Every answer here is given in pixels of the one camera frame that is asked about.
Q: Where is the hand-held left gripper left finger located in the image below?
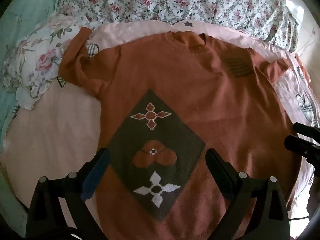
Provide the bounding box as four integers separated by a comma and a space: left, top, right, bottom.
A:
26, 147, 111, 240

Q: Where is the pink heart print bed sheet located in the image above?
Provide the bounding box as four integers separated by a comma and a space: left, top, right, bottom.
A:
0, 19, 320, 240

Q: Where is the small flower print quilt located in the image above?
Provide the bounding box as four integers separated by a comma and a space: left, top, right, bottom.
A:
57, 0, 300, 53

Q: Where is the large flower print pillow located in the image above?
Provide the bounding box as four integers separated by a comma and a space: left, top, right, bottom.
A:
0, 14, 88, 111

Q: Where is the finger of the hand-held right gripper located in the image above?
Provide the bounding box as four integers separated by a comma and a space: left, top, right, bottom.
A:
293, 122, 320, 143
284, 134, 320, 167

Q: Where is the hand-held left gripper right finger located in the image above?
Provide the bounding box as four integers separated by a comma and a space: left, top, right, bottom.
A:
204, 148, 291, 240

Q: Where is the orange knit sweater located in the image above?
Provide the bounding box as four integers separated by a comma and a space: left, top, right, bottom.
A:
59, 26, 304, 240

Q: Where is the teal quilted blanket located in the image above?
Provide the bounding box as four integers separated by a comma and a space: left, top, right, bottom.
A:
0, 0, 68, 140

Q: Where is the black cable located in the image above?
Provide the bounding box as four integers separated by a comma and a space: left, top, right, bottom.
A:
289, 214, 312, 222

